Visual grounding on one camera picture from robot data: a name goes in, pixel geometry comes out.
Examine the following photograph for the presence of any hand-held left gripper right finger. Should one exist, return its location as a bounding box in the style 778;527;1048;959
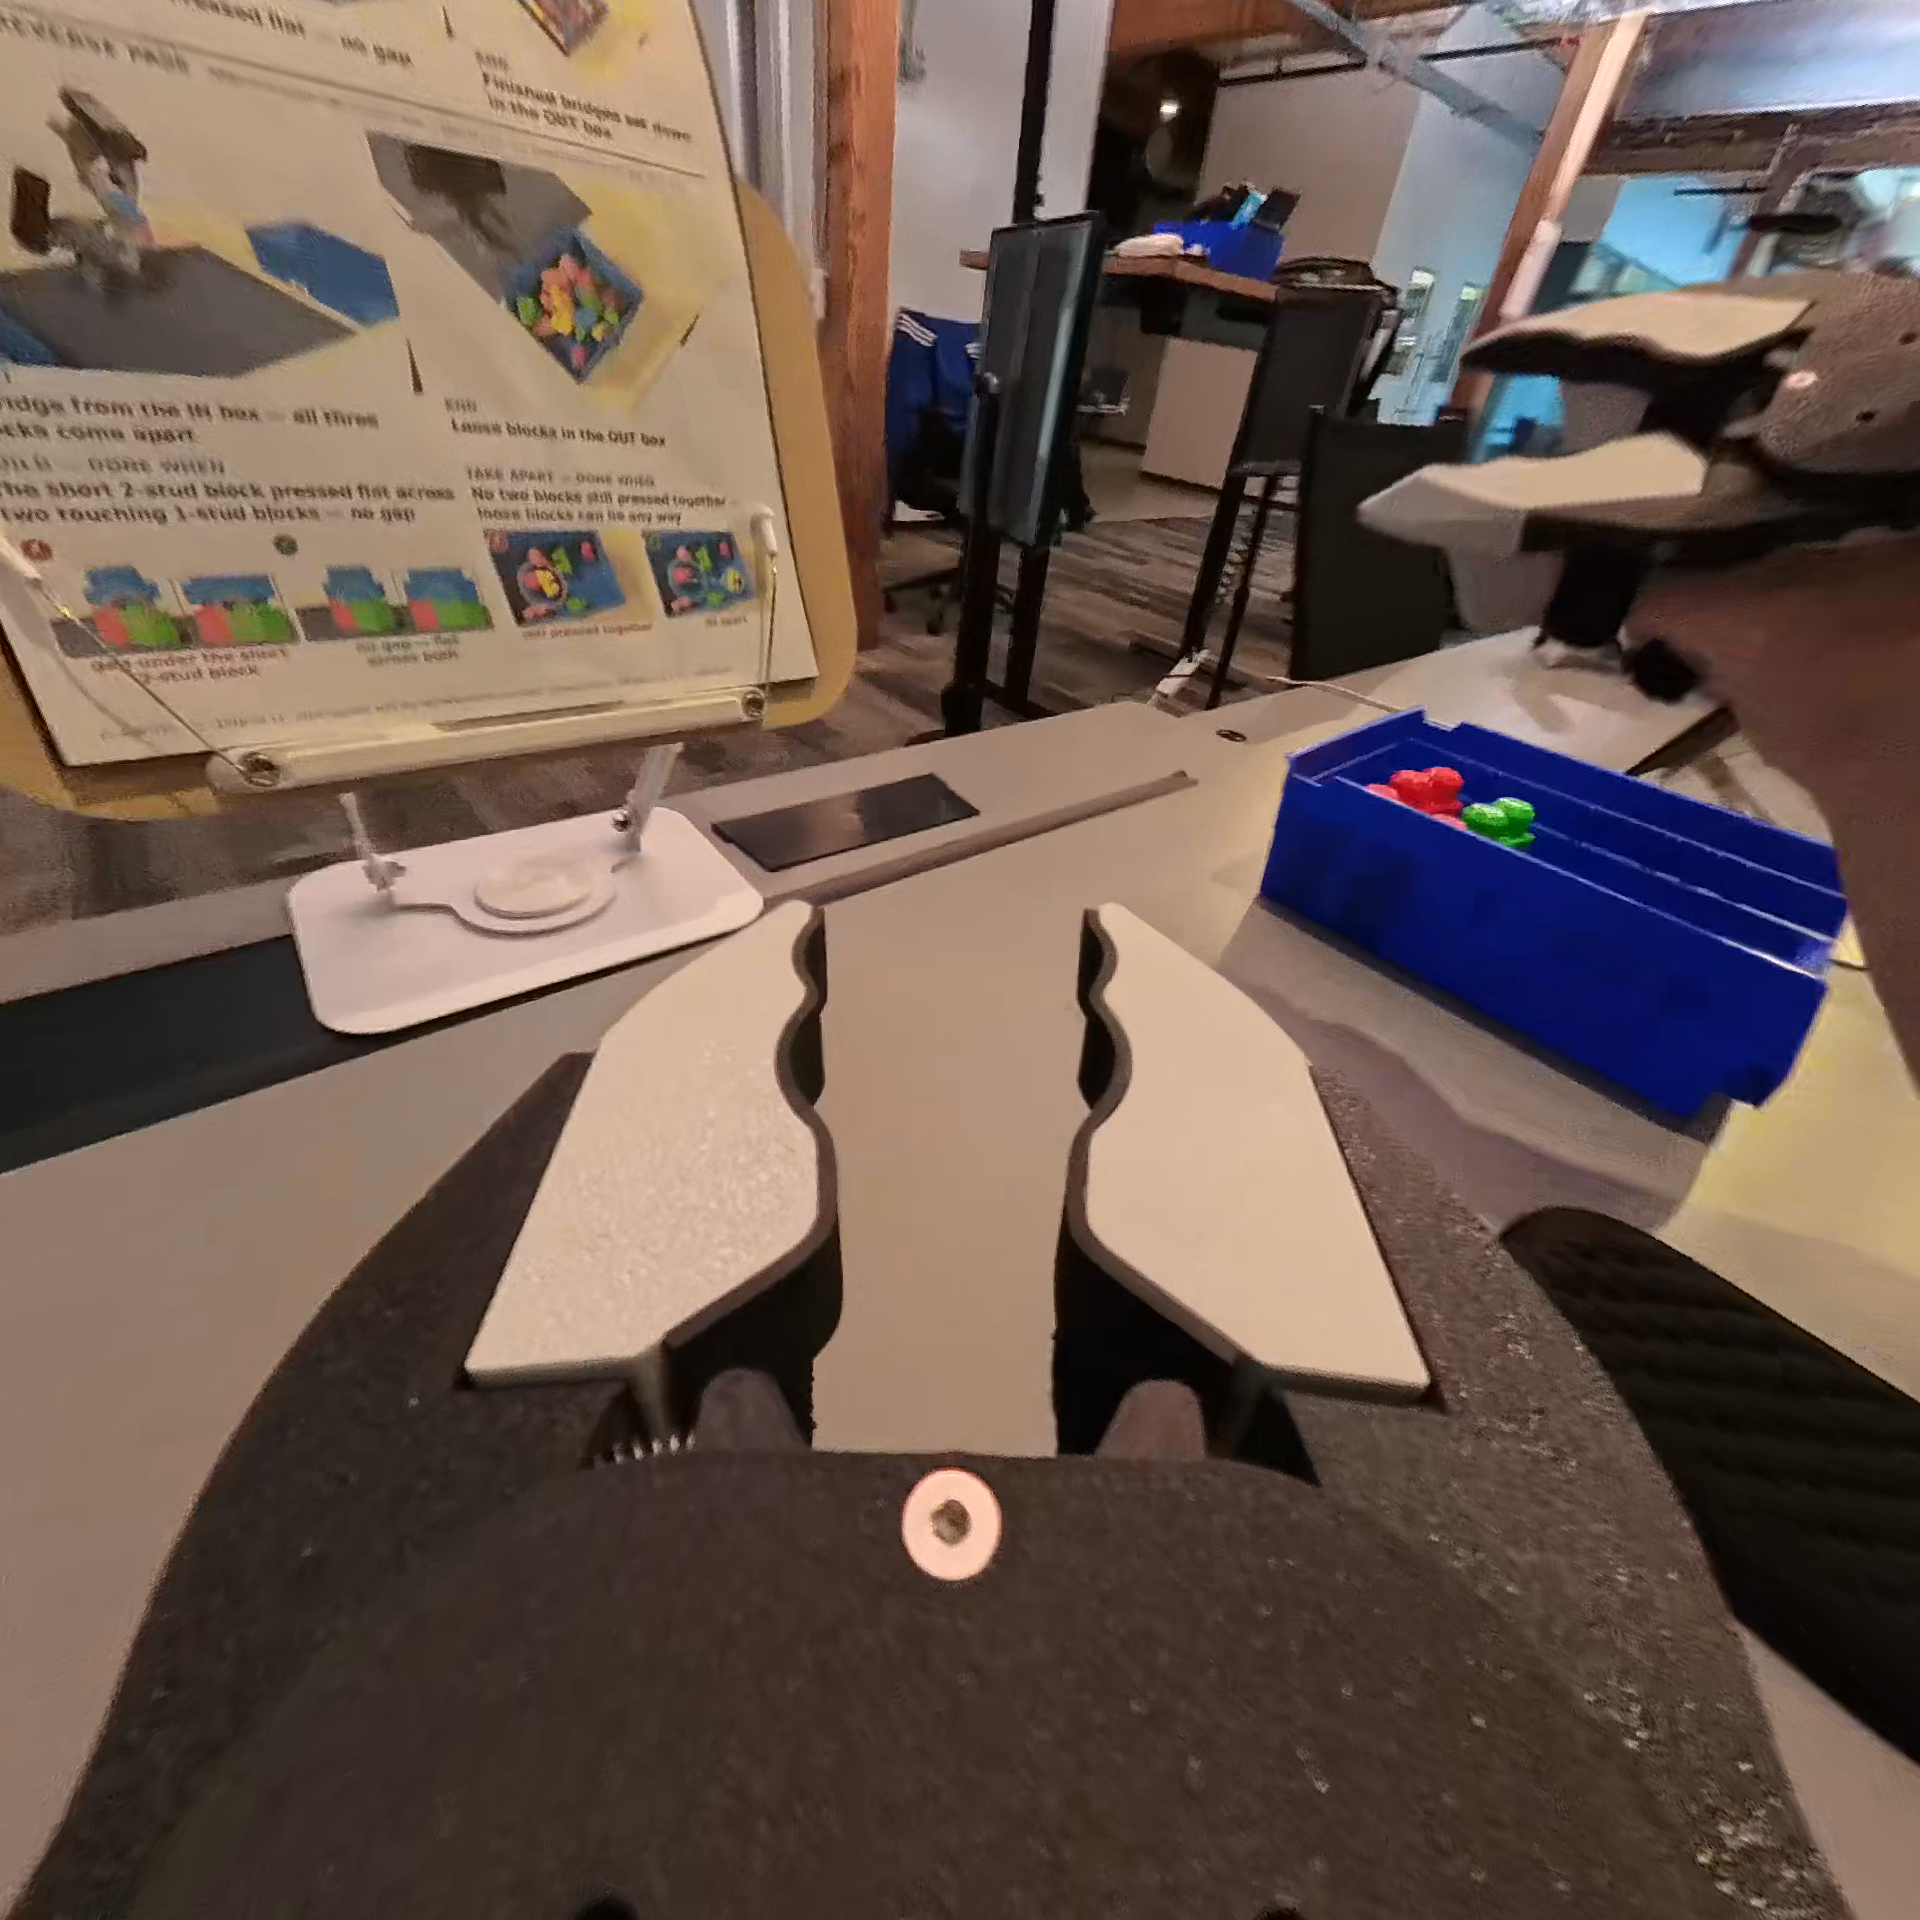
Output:
1056;900;1435;1450

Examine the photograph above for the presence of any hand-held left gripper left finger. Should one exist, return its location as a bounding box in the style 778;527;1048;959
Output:
462;900;842;1435

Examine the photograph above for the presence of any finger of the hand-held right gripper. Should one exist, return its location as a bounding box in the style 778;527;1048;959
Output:
1463;287;1818;440
1358;434;1713;560

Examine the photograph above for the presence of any blue plastic bin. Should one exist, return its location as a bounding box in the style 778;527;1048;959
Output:
1260;707;1850;1122

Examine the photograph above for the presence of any person's right forearm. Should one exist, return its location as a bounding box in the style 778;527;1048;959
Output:
1822;811;1920;1085

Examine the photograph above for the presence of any grey desk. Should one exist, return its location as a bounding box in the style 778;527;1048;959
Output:
0;630;1920;1920

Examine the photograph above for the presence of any black desk panel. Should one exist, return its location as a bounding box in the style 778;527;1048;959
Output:
0;937;324;1132

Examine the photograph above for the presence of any person's right hand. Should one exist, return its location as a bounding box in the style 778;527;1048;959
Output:
1639;528;1920;846

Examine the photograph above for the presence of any black easel board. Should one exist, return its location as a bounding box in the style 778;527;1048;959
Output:
1184;262;1477;684

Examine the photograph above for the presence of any instruction sheet on stand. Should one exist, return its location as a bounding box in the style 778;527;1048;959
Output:
0;0;858;1037

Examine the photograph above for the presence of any wooden office table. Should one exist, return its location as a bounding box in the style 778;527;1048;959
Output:
960;248;1397;495

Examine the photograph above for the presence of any black flat plate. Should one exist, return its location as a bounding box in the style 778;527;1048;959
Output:
711;771;980;874

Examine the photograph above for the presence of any black floor stand with panel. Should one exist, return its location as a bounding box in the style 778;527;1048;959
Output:
939;0;1114;741

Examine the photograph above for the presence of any blue striped cloth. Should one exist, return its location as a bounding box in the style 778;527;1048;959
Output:
884;308;984;518

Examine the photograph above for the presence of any printed instruction sheet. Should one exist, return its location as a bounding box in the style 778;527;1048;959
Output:
0;0;820;771

